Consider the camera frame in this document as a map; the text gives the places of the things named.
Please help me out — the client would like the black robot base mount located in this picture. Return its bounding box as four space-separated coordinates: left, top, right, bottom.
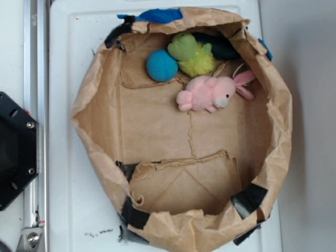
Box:
1 92 38 211

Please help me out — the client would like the brown paper bag bin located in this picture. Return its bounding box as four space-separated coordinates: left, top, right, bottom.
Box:
71 7 292 251

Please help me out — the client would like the pink plush bunny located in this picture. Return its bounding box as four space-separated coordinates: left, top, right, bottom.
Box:
176 70 256 113

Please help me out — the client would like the metal corner bracket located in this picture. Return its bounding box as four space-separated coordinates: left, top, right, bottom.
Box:
16 227 44 252

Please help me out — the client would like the dark teal object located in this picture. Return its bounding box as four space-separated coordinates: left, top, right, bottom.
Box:
193 32 240 60

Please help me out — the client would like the green plush toy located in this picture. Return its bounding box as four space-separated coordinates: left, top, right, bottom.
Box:
167 32 216 78

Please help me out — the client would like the blue ball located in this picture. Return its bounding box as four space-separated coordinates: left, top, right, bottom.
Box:
146 49 179 82

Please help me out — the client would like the aluminium extrusion rail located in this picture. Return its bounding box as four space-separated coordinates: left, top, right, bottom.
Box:
24 1 51 251

